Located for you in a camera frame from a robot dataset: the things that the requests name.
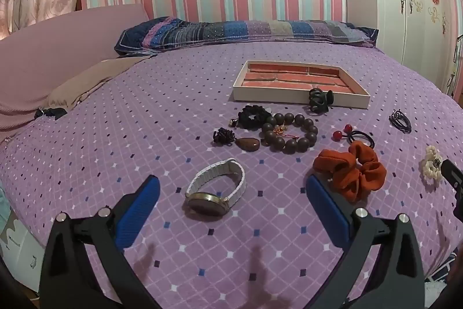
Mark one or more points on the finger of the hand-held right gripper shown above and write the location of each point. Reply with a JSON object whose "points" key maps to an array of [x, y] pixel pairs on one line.
{"points": [[454, 173]]}

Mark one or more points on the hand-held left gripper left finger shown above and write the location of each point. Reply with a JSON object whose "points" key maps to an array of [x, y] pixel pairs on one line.
{"points": [[139, 211]]}

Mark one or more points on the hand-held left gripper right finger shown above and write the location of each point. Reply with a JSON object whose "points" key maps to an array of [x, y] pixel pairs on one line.
{"points": [[327, 207]]}

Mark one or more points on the cream scrunchie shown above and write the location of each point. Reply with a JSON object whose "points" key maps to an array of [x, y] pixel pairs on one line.
{"points": [[428, 169]]}

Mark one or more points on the orange scrunchie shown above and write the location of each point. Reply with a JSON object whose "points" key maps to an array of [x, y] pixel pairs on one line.
{"points": [[347, 171]]}

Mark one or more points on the wristwatch with white band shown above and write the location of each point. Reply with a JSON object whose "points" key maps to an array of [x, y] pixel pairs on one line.
{"points": [[206, 206]]}

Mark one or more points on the black hair claw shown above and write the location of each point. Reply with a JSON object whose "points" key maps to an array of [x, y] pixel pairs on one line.
{"points": [[318, 101]]}

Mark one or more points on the black scrunchie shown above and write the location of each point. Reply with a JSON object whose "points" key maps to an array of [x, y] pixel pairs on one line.
{"points": [[249, 117]]}

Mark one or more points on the brick-pattern shallow tray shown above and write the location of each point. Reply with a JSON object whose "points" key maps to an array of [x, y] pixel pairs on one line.
{"points": [[289, 75]]}

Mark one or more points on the purple diamond-pattern bedspread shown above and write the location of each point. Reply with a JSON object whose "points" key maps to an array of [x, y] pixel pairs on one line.
{"points": [[144, 120]]}

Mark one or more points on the brown pendant with dark knot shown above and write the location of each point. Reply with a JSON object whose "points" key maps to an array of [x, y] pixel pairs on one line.
{"points": [[247, 143]]}

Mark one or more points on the dark patterned rug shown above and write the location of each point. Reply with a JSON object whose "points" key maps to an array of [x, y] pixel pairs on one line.
{"points": [[443, 276]]}

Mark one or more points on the white storage box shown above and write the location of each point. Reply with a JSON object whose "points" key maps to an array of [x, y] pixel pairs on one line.
{"points": [[18, 247]]}

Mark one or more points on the small black cloth item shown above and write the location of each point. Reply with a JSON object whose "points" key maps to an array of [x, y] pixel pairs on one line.
{"points": [[52, 112]]}

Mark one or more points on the brown blanket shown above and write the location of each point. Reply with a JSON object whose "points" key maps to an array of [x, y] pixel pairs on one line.
{"points": [[94, 77]]}

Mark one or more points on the white ornate wardrobe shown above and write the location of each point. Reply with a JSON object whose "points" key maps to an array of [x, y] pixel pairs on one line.
{"points": [[408, 23]]}

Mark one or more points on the pink headboard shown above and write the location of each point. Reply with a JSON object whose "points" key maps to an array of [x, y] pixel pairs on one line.
{"points": [[54, 41]]}

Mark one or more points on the patchwork pillow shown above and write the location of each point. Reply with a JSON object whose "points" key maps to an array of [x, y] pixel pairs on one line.
{"points": [[235, 30]]}

